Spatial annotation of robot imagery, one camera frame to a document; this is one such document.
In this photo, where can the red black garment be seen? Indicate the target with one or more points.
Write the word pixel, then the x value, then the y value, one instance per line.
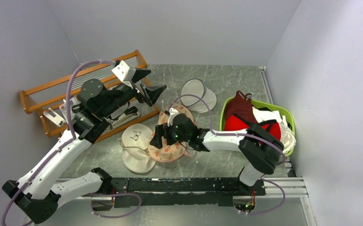
pixel 235 122

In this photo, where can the white round mesh laundry bag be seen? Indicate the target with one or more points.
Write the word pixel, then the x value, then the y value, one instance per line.
pixel 198 88

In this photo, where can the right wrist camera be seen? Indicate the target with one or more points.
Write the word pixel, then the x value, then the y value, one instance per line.
pixel 171 113

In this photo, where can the black silver stapler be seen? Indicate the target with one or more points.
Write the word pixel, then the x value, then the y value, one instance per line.
pixel 129 114

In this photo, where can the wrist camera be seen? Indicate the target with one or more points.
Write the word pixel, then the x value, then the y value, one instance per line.
pixel 171 113
pixel 123 71

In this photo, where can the white garment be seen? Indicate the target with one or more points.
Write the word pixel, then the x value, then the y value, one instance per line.
pixel 286 135

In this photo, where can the cream bra laundry bag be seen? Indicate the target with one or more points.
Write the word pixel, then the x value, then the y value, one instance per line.
pixel 134 141

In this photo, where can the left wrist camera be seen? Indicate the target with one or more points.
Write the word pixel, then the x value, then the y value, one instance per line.
pixel 123 71

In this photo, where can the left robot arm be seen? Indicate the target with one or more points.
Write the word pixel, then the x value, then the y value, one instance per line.
pixel 38 193

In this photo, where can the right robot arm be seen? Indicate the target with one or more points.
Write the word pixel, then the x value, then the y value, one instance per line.
pixel 262 150

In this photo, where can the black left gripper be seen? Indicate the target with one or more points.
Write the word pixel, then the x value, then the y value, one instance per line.
pixel 152 93

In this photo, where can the green plastic basket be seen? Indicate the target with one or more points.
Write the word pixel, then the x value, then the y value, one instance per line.
pixel 265 106

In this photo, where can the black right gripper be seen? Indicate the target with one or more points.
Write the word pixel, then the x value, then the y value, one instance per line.
pixel 162 130

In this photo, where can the orange wooden shelf rack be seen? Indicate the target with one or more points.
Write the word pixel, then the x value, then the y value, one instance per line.
pixel 50 95

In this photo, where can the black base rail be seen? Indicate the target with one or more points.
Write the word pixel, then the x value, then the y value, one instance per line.
pixel 177 191

